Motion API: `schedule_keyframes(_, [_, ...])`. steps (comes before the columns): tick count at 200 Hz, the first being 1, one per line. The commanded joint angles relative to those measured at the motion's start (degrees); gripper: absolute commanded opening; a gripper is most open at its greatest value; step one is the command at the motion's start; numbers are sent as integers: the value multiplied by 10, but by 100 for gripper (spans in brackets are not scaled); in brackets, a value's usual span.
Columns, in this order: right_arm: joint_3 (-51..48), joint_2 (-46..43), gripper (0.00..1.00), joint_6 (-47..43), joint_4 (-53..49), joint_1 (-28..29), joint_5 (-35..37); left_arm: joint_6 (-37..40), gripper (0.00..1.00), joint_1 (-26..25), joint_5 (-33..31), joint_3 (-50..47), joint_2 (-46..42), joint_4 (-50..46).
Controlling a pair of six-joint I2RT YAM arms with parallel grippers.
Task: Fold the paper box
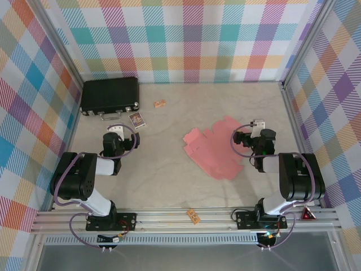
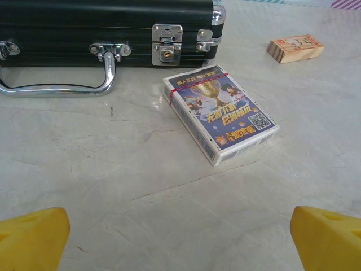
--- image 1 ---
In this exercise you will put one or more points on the pink paper box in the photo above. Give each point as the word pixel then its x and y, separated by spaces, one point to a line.
pixel 214 159

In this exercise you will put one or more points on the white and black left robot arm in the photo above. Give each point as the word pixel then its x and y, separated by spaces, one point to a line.
pixel 87 180

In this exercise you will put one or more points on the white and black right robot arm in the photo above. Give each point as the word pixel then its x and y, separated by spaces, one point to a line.
pixel 299 180

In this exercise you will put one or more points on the small picture card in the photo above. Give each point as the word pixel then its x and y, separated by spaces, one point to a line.
pixel 137 119

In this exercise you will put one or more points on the red triangular warning button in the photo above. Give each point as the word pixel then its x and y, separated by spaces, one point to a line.
pixel 308 214

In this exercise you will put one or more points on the orange paper tag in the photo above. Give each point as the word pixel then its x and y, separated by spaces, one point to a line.
pixel 192 216

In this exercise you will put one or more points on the grey metal panel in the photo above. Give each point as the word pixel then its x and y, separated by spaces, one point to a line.
pixel 183 258

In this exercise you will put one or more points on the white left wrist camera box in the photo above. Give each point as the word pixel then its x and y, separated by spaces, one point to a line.
pixel 117 131

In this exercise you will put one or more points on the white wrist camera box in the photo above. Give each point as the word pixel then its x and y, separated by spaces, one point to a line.
pixel 117 131
pixel 259 127

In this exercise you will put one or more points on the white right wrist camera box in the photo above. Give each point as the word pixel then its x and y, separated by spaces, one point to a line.
pixel 259 127

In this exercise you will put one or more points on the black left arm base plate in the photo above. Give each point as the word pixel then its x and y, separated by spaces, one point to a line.
pixel 127 221

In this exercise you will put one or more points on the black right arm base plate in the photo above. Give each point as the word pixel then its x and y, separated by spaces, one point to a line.
pixel 245 220

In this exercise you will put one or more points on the aluminium frame rail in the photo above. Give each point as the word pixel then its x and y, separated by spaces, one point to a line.
pixel 169 227

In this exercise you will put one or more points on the aluminium frame post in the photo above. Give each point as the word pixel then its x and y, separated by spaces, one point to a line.
pixel 304 48
pixel 59 45

